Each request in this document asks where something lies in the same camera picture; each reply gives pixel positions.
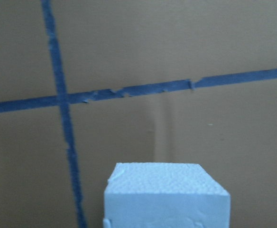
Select brown paper table cover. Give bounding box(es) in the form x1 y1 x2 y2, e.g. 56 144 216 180
0 0 277 228

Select light blue foam block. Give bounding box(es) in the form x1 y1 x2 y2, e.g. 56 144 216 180
103 162 231 228

